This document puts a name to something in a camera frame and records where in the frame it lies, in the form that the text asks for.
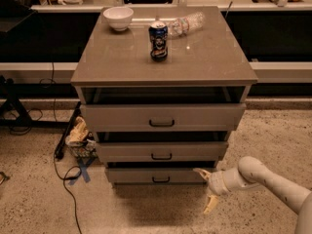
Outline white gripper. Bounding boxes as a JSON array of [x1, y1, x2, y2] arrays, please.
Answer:
[[193, 168, 243, 215]]

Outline grey bottom drawer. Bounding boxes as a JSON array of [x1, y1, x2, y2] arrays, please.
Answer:
[[105, 169, 206, 184]]

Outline grey drawer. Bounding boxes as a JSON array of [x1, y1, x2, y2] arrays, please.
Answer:
[[96, 141, 228, 163], [105, 169, 206, 184], [80, 103, 246, 132]]

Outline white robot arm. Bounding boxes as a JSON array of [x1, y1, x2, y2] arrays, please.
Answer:
[[194, 156, 312, 234]]

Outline grey middle drawer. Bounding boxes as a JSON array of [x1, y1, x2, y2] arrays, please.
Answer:
[[96, 141, 228, 163]]

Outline grey top drawer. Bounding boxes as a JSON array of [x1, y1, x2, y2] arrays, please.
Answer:
[[80, 103, 246, 132]]

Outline grey drawer cabinet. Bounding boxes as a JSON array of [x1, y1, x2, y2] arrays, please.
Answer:
[[71, 7, 257, 185]]

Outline blue tape cross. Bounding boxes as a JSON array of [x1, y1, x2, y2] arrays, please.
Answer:
[[68, 157, 95, 185]]

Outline crumpled snack bags box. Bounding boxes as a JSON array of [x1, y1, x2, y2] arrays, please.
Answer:
[[65, 116, 97, 158]]

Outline black power strip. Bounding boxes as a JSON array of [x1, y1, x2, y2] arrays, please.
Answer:
[[54, 102, 81, 160]]

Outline clear plastic bottle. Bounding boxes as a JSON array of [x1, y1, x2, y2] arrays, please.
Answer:
[[167, 12, 206, 37]]

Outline blue soda can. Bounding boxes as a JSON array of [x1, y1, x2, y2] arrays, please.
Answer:
[[148, 20, 168, 61]]

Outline white ceramic bowl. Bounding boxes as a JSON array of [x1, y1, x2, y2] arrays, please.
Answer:
[[103, 7, 134, 31]]

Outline black stand legs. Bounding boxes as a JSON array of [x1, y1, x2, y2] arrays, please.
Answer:
[[0, 75, 69, 132]]

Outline black floor cable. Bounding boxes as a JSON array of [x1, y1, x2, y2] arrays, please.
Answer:
[[53, 149, 83, 234]]

